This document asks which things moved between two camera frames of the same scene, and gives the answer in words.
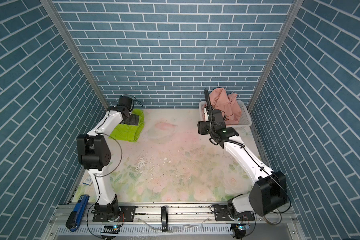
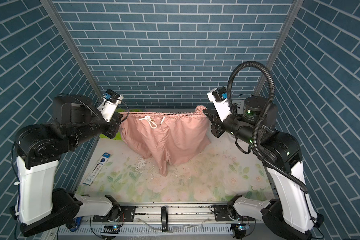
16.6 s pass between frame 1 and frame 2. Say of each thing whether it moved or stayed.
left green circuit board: stayed
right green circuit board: stayed
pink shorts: moved
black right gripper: moved
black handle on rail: stayed
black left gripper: moved
